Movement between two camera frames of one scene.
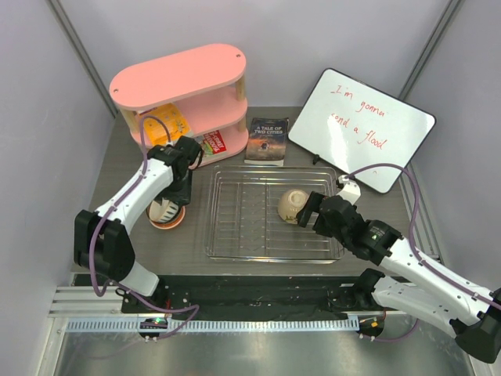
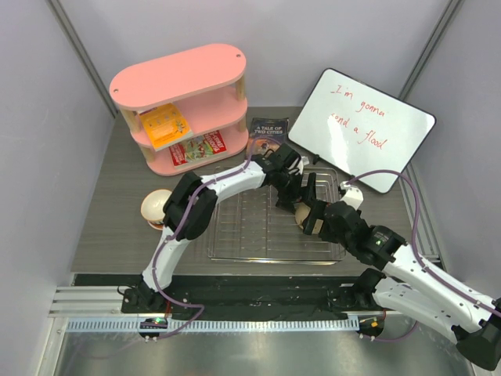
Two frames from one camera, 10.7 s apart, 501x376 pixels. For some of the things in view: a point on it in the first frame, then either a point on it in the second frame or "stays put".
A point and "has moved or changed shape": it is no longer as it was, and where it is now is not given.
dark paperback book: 267,141 stays put
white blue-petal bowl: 163,212 stays put
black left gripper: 183,196 -> 305,194
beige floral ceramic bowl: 290,204 has moved or changed shape
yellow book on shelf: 173,117 stays put
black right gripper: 311,206 stays put
